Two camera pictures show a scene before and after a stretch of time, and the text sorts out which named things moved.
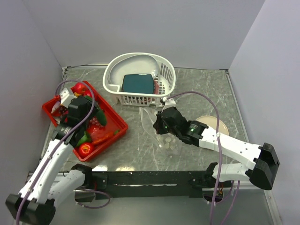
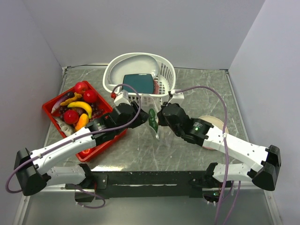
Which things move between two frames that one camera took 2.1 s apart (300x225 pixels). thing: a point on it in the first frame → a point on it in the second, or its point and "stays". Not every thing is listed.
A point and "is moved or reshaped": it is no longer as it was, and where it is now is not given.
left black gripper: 96,107 → 142,119
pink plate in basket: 156,87 stays
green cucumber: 100,114 → 152,121
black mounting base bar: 145,184 stays
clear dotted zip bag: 169,144 is moved or reshaped
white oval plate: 138,64 stays
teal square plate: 141,83 stays
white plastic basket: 164,83 stays
